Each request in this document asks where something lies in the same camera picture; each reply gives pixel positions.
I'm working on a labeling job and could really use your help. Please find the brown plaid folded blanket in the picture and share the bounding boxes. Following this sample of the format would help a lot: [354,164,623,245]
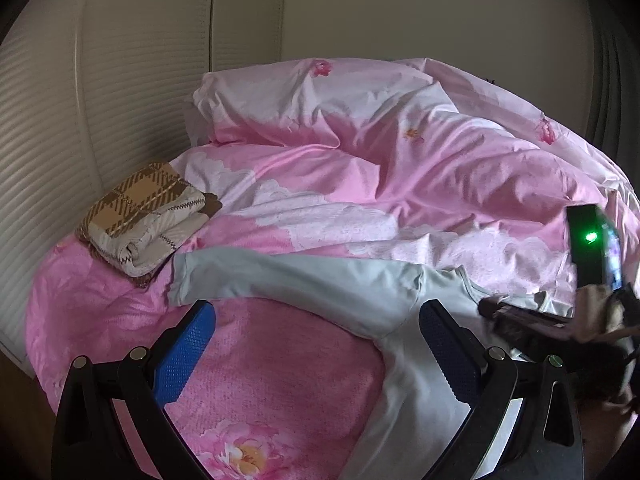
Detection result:
[76,162,222,283]

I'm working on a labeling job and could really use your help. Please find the dark green curtain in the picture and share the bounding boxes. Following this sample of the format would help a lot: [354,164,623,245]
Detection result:
[587,0,639,169]

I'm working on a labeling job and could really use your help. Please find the light mint long-sleeve shirt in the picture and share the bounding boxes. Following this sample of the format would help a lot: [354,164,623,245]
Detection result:
[168,247,499,479]

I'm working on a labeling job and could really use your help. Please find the black phone on right gripper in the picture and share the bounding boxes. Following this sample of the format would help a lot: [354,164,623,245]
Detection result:
[565,205,625,290]

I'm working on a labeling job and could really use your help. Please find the person's right hand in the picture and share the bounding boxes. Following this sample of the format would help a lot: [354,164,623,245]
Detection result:
[574,283,640,416]

